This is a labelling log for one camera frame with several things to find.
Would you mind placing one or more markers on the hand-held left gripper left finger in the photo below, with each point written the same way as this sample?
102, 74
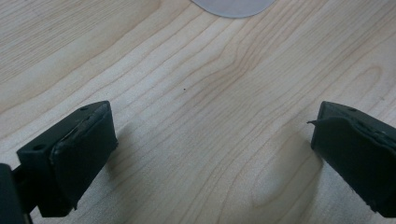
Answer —
71, 161

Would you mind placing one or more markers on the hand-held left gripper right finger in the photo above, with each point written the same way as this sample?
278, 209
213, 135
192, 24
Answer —
358, 155

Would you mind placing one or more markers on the clear plastic storage box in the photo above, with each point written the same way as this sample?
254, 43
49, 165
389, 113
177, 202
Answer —
233, 7

